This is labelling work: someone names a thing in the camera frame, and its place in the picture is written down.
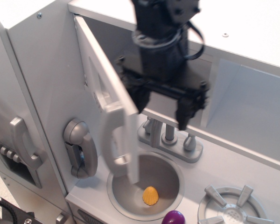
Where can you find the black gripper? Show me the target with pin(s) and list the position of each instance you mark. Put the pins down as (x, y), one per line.
(165, 69)

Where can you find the grey toy faucet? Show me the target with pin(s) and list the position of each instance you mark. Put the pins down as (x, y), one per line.
(166, 138)

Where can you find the yellow toy corn piece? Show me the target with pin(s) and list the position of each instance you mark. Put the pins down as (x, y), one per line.
(150, 196)

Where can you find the grey round sink bowl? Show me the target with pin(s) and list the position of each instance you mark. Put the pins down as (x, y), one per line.
(156, 170)

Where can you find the grey ice dispenser panel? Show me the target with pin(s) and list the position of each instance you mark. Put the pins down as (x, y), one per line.
(13, 163)

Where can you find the black robot base with cable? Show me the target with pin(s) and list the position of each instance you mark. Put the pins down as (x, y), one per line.
(10, 214)

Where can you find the purple toy eggplant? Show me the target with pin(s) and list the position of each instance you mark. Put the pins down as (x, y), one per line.
(173, 217)

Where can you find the grey fridge door handle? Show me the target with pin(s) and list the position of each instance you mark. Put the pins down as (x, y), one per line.
(18, 130)

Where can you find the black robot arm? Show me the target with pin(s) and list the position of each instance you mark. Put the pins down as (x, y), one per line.
(163, 22)

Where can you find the grey toy telephone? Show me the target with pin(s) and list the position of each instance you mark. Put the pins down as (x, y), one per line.
(81, 149)

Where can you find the white toy microwave door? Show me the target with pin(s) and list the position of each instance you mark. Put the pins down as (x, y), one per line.
(106, 87)

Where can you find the grey toy stove burner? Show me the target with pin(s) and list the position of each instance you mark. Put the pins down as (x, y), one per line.
(229, 205)

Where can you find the white toy kitchen cabinet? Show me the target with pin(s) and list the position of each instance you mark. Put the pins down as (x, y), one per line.
(42, 80)

